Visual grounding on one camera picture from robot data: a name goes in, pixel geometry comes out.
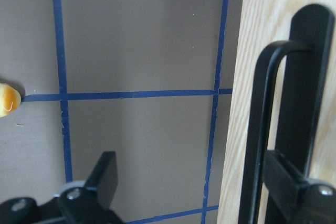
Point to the black drawer handle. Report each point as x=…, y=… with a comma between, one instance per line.
x=285, y=104

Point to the wooden drawer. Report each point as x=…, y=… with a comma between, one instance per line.
x=262, y=22

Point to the yellow striped toy bread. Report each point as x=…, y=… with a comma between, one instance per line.
x=10, y=99

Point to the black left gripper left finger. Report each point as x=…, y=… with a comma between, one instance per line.
x=90, y=202

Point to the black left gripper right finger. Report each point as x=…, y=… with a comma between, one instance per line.
x=299, y=199

